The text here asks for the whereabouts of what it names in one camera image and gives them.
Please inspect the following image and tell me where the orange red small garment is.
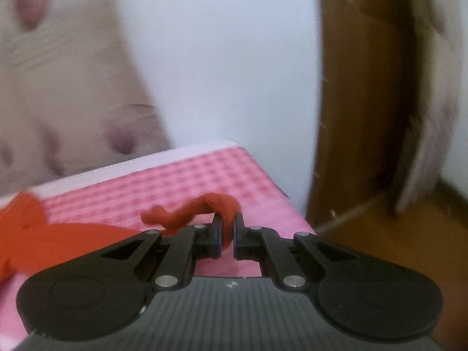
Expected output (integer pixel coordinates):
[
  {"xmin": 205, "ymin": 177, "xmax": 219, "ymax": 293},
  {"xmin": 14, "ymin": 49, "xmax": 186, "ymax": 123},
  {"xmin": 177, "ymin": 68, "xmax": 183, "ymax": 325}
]
[{"xmin": 1, "ymin": 192, "xmax": 241, "ymax": 281}]

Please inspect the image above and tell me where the pink checkered white bedsheet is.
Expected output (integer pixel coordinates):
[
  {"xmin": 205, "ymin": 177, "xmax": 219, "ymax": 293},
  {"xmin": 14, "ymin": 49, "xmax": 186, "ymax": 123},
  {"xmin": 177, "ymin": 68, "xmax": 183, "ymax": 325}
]
[{"xmin": 0, "ymin": 138, "xmax": 317, "ymax": 351}]

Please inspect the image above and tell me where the beige floral curtain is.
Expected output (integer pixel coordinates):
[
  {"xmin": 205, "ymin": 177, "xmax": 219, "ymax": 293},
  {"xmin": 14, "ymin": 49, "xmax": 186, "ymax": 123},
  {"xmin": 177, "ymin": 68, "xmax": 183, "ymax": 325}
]
[{"xmin": 1, "ymin": 0, "xmax": 170, "ymax": 194}]

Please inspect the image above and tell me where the brown wooden door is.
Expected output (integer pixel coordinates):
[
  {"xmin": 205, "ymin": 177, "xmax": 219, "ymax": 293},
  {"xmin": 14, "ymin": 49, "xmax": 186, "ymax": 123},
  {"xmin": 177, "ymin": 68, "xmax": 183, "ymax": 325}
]
[{"xmin": 306, "ymin": 0, "xmax": 468, "ymax": 228}]

